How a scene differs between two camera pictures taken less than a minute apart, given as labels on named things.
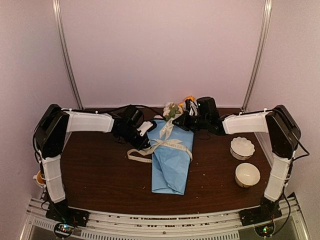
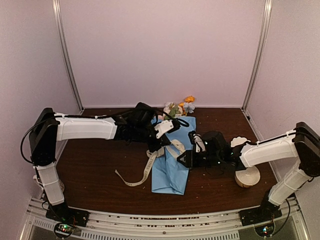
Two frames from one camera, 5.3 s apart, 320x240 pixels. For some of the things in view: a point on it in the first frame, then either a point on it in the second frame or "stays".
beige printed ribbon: x=164 y=135 to x=159 y=152
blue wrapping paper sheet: x=171 y=158 stays
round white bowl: x=246 y=175 stays
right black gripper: x=184 y=123 to x=190 y=159
